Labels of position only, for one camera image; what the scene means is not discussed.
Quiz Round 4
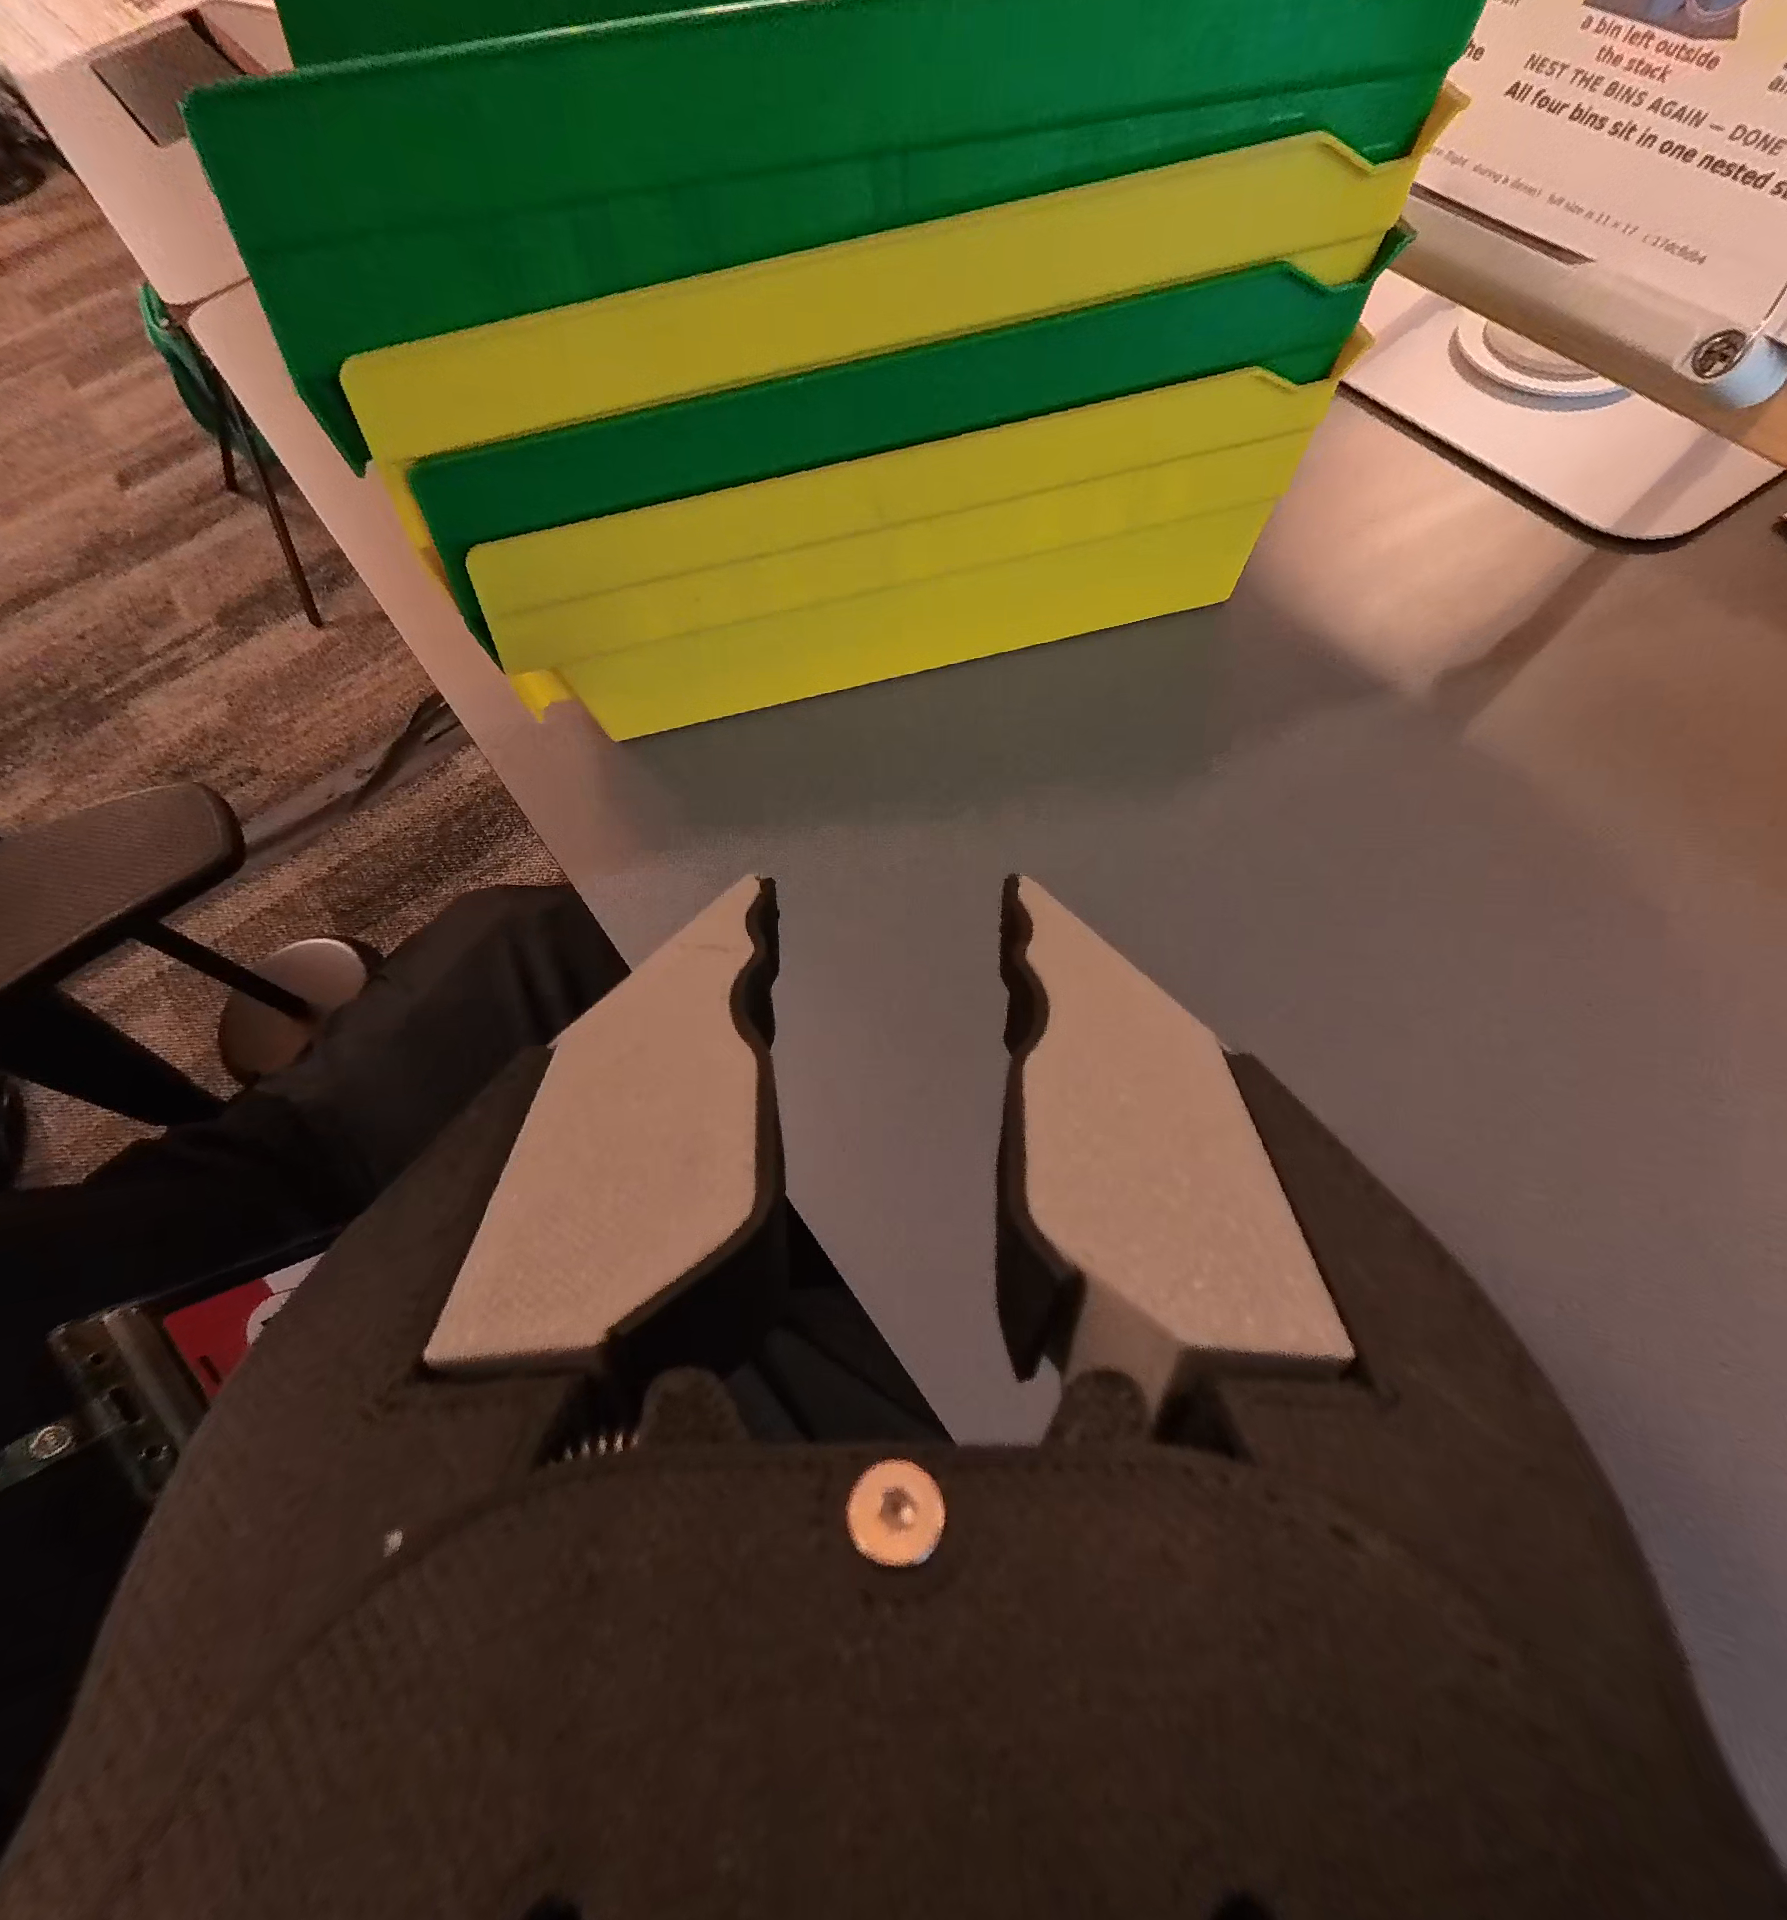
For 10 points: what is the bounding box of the white stand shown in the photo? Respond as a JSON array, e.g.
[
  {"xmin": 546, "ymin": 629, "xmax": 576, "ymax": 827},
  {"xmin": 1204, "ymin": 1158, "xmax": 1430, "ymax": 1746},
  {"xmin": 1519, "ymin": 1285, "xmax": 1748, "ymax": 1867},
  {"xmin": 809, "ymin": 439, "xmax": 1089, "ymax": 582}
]
[{"xmin": 1342, "ymin": 199, "xmax": 1787, "ymax": 541}]

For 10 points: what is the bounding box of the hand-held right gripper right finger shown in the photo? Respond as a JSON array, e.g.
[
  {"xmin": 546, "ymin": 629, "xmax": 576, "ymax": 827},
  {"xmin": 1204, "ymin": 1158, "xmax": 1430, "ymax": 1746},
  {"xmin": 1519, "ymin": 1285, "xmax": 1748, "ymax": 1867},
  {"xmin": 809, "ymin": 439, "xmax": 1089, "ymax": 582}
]
[{"xmin": 992, "ymin": 874, "xmax": 1361, "ymax": 1426}]

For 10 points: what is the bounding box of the black chair armrest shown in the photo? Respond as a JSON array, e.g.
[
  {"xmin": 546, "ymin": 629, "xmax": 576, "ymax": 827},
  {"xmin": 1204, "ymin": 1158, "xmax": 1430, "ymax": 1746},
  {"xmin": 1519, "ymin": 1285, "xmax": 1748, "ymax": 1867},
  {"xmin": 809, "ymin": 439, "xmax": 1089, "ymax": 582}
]
[{"xmin": 0, "ymin": 784, "xmax": 245, "ymax": 1039}]

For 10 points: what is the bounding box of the yellow plastic bin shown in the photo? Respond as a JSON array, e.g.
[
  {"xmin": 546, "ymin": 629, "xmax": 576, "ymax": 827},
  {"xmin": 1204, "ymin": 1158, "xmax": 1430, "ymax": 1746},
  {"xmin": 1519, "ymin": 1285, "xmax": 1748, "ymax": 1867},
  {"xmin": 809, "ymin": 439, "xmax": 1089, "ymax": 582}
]
[
  {"xmin": 461, "ymin": 320, "xmax": 1377, "ymax": 747},
  {"xmin": 338, "ymin": 81, "xmax": 1474, "ymax": 467}
]

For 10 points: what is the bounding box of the metal clip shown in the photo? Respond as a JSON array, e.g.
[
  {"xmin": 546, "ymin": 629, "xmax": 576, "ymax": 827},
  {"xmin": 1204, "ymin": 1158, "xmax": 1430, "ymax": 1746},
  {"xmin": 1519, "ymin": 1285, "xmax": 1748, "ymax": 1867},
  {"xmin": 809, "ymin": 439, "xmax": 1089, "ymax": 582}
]
[{"xmin": 0, "ymin": 1302, "xmax": 180, "ymax": 1520}]

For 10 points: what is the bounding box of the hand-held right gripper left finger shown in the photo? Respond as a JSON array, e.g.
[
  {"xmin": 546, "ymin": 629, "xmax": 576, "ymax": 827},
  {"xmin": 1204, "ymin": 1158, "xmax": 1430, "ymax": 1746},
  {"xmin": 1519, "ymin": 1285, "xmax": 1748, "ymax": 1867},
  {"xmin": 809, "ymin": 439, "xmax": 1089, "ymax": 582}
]
[{"xmin": 424, "ymin": 874, "xmax": 784, "ymax": 1373}]

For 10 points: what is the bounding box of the green plastic bin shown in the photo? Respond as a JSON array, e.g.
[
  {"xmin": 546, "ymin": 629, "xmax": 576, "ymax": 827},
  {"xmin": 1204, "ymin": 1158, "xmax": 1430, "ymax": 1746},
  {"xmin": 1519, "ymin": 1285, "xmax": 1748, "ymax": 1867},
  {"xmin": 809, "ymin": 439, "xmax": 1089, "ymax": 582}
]
[
  {"xmin": 401, "ymin": 216, "xmax": 1420, "ymax": 668},
  {"xmin": 179, "ymin": 0, "xmax": 1490, "ymax": 472}
]

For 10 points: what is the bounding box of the red white card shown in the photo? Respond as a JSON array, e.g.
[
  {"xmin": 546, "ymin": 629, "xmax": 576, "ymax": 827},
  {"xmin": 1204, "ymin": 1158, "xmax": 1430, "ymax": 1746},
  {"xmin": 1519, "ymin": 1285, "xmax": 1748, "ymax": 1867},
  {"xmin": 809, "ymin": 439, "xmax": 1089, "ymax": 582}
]
[{"xmin": 164, "ymin": 1257, "xmax": 327, "ymax": 1404}]

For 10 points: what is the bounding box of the pale shoe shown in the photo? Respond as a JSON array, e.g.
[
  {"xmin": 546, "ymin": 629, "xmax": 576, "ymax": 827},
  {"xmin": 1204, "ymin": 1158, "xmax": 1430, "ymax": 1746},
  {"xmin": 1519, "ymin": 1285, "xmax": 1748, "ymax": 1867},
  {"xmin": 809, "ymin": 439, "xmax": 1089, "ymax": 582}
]
[{"xmin": 217, "ymin": 935, "xmax": 384, "ymax": 1084}]

